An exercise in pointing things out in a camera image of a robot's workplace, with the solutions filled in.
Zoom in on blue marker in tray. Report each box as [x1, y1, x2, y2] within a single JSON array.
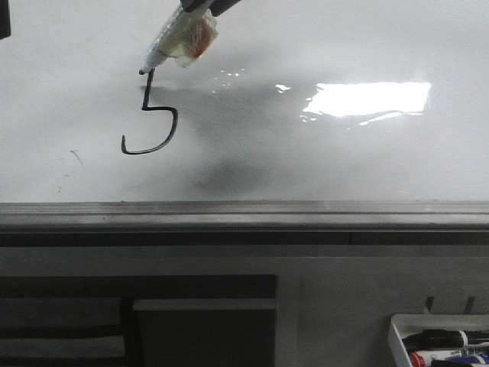
[[431, 354, 488, 367]]

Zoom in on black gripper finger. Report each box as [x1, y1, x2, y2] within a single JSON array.
[[210, 0, 240, 17], [180, 0, 211, 11]]

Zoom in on dark slatted rack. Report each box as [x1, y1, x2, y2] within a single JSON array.
[[1, 274, 277, 366]]

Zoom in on black capped marker in tray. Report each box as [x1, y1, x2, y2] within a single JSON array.
[[403, 329, 488, 351]]

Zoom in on white whiteboard with frame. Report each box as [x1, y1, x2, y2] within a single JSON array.
[[1, 1, 488, 232]]

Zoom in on white black whiteboard marker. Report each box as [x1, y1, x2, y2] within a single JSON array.
[[139, 1, 218, 75]]

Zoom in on white marker tray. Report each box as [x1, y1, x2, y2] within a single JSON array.
[[387, 314, 488, 367]]

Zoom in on red capped marker in tray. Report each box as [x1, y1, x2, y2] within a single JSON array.
[[407, 346, 489, 367]]

